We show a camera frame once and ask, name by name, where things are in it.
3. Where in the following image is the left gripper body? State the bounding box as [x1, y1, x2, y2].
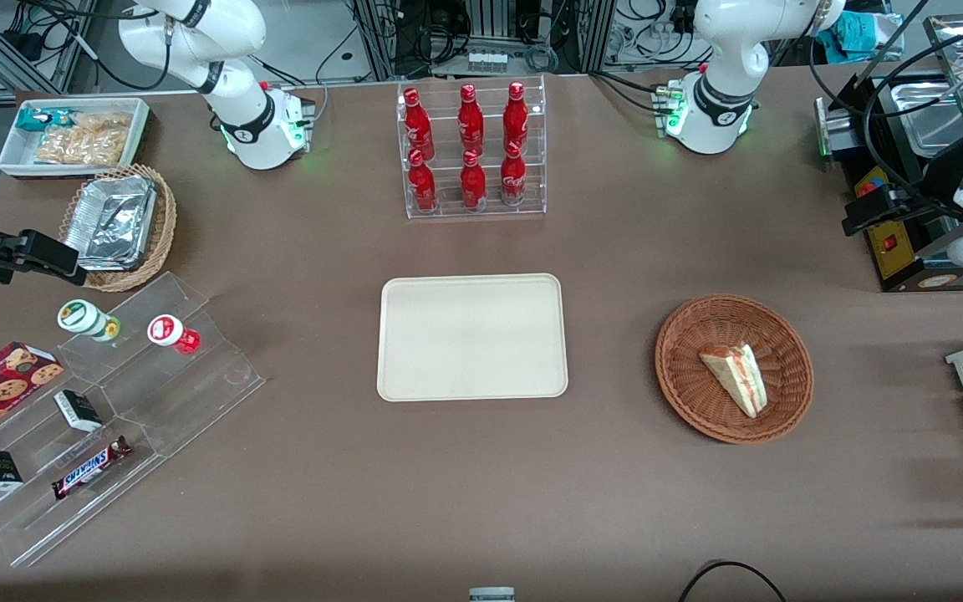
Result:
[908, 134, 963, 228]

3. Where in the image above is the triangular sandwich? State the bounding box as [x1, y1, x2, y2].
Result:
[699, 343, 768, 419]

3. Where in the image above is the white rectangular snack tray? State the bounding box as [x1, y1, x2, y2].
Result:
[0, 97, 151, 178]

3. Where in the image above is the light wicker basket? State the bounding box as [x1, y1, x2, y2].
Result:
[59, 164, 178, 293]

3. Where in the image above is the brown wicker basket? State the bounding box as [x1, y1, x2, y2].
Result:
[655, 293, 815, 445]

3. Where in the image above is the beige plastic tray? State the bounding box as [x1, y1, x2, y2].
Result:
[376, 273, 569, 403]

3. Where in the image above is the black food warmer appliance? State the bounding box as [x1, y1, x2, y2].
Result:
[816, 13, 963, 293]

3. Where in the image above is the green lid cup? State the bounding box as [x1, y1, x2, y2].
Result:
[57, 298, 121, 344]

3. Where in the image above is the stack of foil containers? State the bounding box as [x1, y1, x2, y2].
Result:
[64, 174, 158, 273]

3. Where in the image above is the steel warmer pan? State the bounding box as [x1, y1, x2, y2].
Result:
[883, 79, 963, 157]

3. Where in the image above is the clear bag of crackers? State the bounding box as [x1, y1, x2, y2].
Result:
[72, 111, 133, 136]
[34, 127, 127, 166]

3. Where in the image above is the teal snack packet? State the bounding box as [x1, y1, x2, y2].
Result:
[15, 107, 81, 133]

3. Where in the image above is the red lid cup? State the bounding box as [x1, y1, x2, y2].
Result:
[147, 314, 202, 356]

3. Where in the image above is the teal cloth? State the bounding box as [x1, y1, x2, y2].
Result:
[816, 10, 902, 64]

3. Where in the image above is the clear acrylic stepped shelf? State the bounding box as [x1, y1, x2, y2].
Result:
[0, 270, 267, 568]

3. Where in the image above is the Snickers chocolate bar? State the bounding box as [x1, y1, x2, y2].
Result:
[51, 436, 133, 501]

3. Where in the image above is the red cola bottle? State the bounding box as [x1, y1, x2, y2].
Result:
[501, 140, 527, 207]
[408, 149, 437, 212]
[461, 150, 487, 210]
[458, 84, 485, 156]
[403, 88, 435, 160]
[504, 81, 529, 154]

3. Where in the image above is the clear acrylic bottle rack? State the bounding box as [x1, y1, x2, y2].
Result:
[396, 75, 548, 220]

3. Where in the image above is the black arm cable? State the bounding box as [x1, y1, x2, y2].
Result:
[808, 0, 963, 214]

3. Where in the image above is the black table cable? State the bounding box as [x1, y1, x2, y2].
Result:
[678, 560, 787, 602]

